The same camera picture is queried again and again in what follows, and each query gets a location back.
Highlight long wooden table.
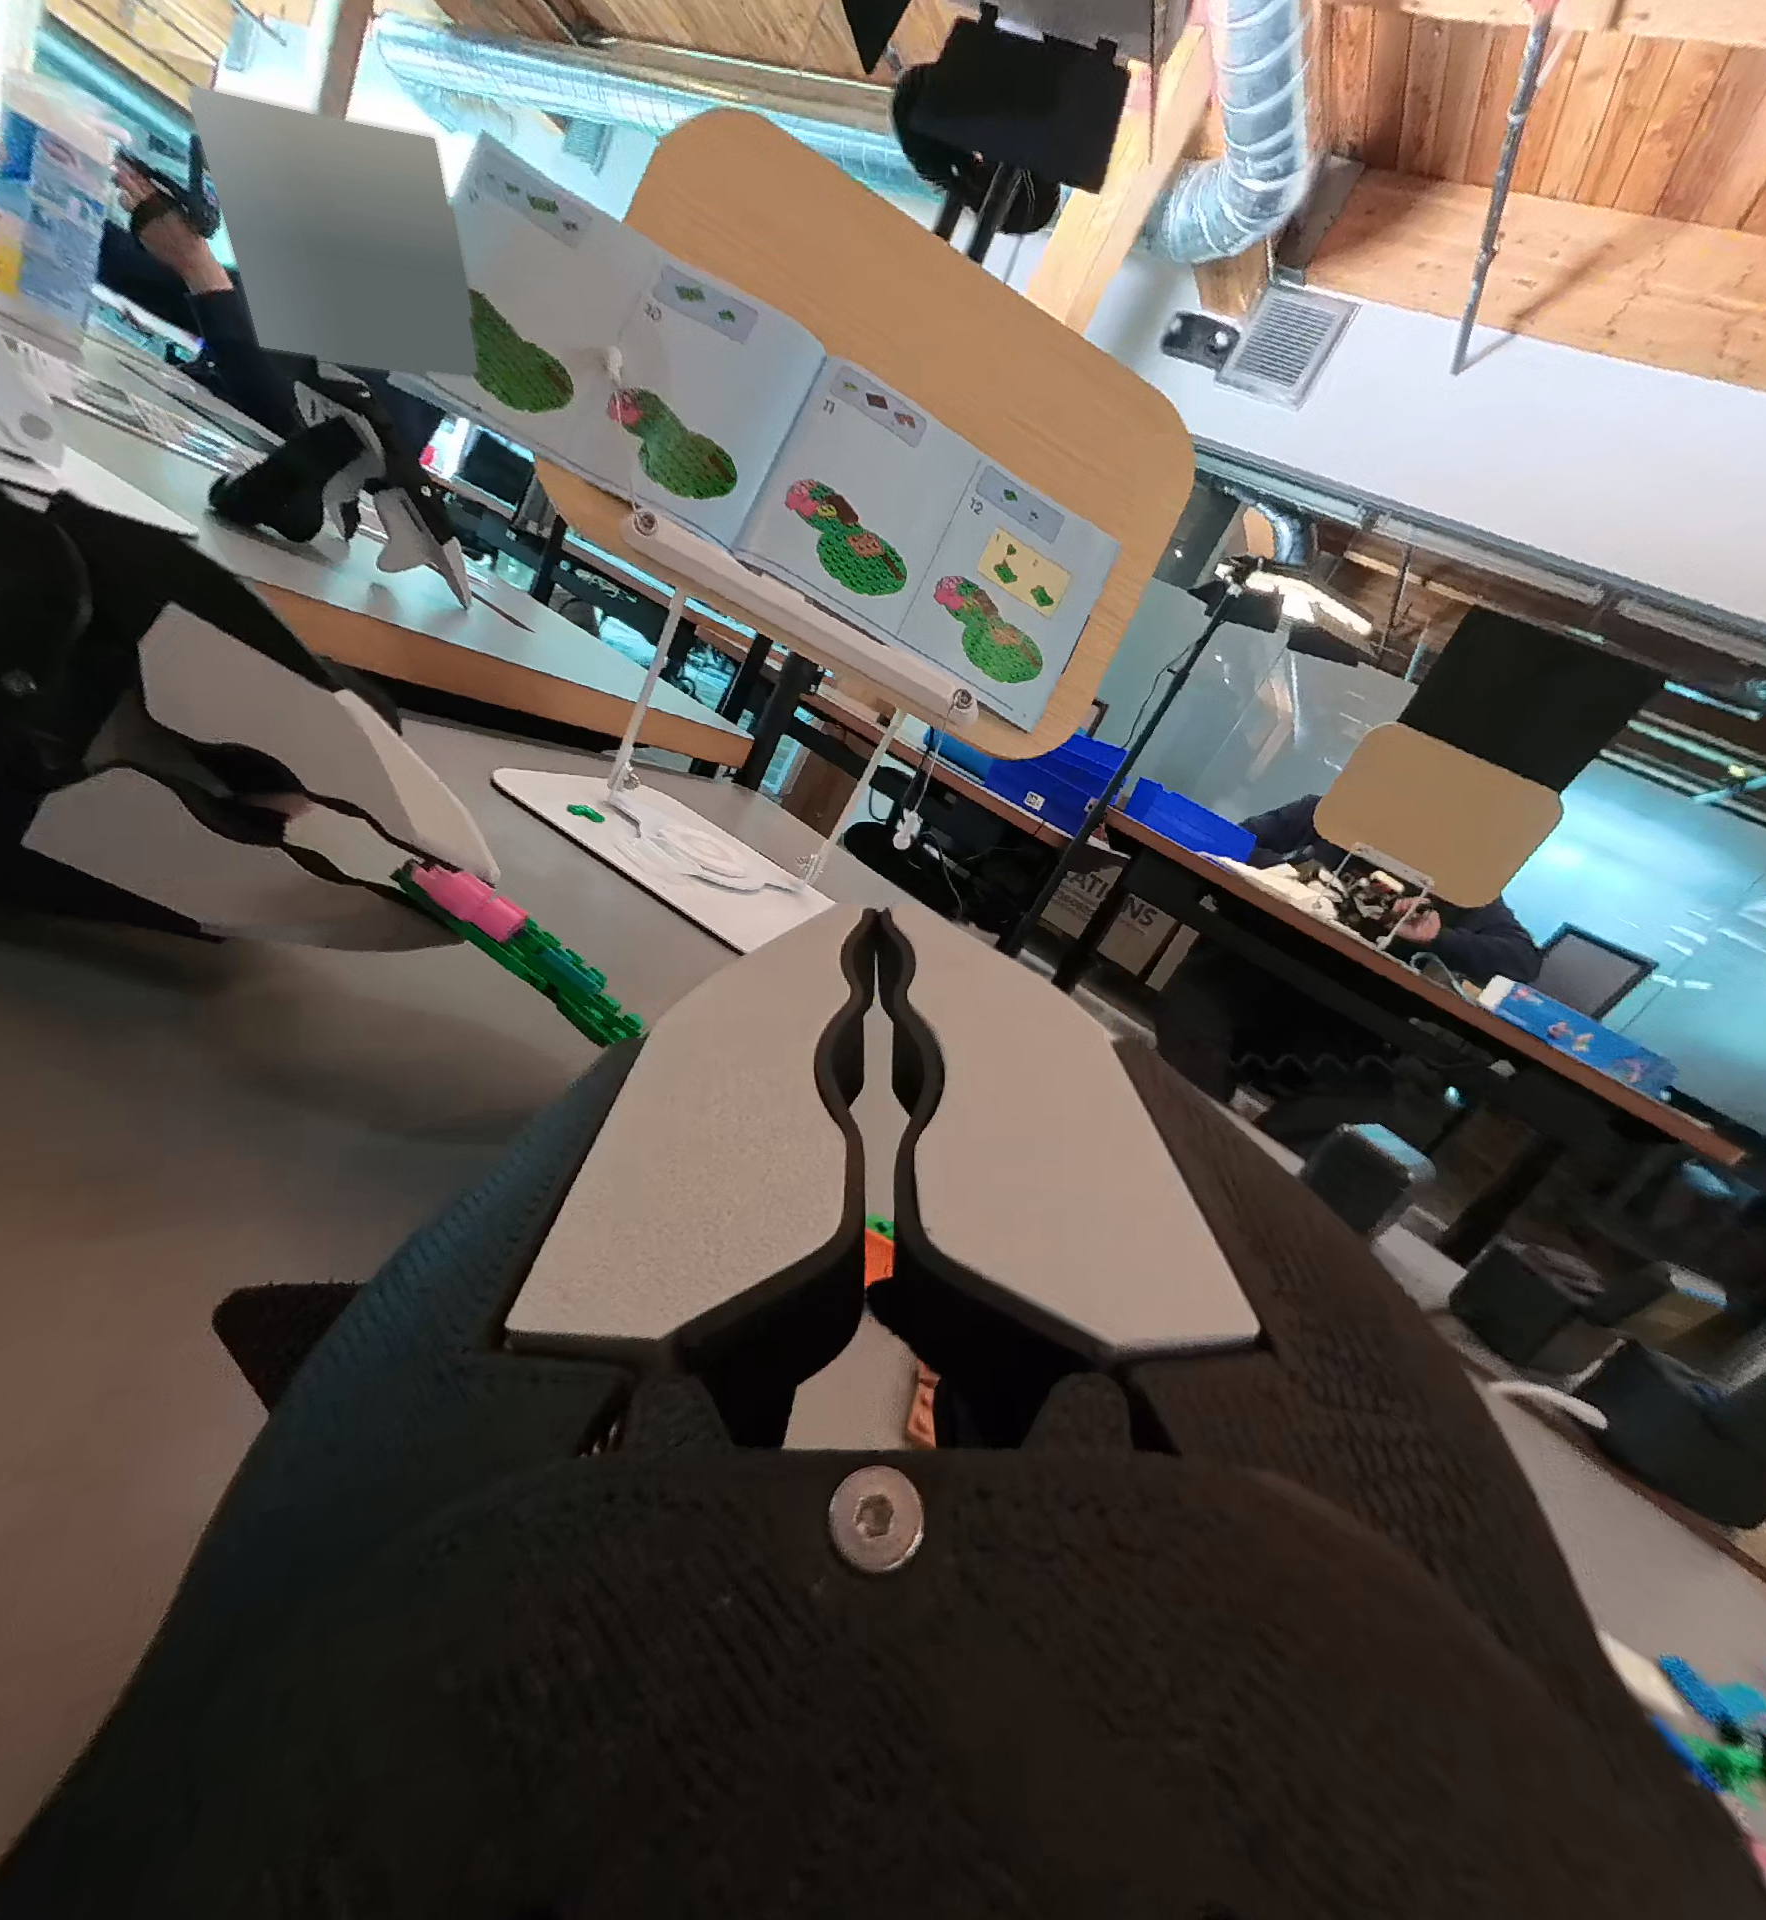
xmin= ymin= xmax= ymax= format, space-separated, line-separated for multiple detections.
xmin=824 ymin=697 xmax=1751 ymax=1261

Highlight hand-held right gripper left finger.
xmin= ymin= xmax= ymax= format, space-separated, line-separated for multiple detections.
xmin=505 ymin=910 xmax=886 ymax=1449

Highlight blue storage bins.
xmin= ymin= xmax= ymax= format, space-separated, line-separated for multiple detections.
xmin=925 ymin=731 xmax=1259 ymax=867

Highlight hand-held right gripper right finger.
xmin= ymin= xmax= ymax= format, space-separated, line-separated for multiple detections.
xmin=865 ymin=911 xmax=1261 ymax=1449

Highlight pile of loose lego pieces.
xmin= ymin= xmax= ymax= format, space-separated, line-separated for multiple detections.
xmin=1640 ymin=1647 xmax=1766 ymax=1920

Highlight green lego build pink flowers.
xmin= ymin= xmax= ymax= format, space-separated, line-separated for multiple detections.
xmin=392 ymin=858 xmax=646 ymax=1048

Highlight pale blue lego box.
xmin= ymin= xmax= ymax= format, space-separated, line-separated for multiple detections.
xmin=0 ymin=68 xmax=121 ymax=335

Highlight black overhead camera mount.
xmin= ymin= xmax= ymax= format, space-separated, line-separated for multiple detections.
xmin=839 ymin=0 xmax=1192 ymax=269

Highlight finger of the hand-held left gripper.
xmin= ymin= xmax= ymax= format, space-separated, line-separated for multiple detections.
xmin=136 ymin=601 xmax=503 ymax=892
xmin=21 ymin=769 xmax=471 ymax=959

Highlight silver ventilation duct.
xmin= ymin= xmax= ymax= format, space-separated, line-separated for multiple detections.
xmin=1146 ymin=0 xmax=1327 ymax=269

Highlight black floor case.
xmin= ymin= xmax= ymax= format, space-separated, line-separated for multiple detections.
xmin=1299 ymin=1126 xmax=1440 ymax=1239
xmin=1580 ymin=1335 xmax=1766 ymax=1531

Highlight lego instruction booklet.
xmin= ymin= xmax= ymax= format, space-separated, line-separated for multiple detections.
xmin=424 ymin=134 xmax=1121 ymax=734

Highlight grey table wooden edge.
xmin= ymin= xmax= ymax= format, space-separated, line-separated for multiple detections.
xmin=0 ymin=334 xmax=761 ymax=772

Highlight black light stand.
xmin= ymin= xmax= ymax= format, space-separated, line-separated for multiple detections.
xmin=994 ymin=551 xmax=1295 ymax=993

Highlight wall air vent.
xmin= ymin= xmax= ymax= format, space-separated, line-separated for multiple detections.
xmin=1216 ymin=283 xmax=1361 ymax=412

